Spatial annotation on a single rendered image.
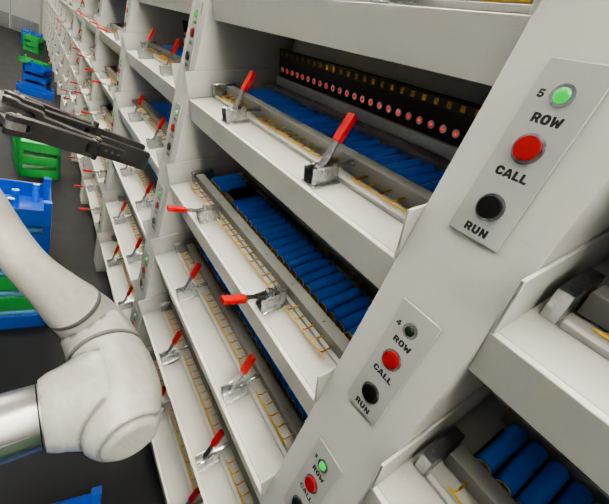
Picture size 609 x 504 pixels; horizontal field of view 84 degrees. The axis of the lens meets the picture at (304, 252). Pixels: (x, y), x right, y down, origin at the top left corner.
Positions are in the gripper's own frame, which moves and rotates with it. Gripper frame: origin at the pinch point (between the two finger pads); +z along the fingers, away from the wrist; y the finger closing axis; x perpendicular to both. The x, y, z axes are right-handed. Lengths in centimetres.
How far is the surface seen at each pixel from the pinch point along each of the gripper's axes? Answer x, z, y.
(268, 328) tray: 8.3, 16.5, -31.2
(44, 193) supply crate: 43, -1, 72
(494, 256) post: -15, 13, -50
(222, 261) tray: 8.5, 16.1, -14.7
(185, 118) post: -6.3, 13.0, 17.4
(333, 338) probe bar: 3.5, 20.1, -38.3
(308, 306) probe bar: 3.4, 20.2, -32.2
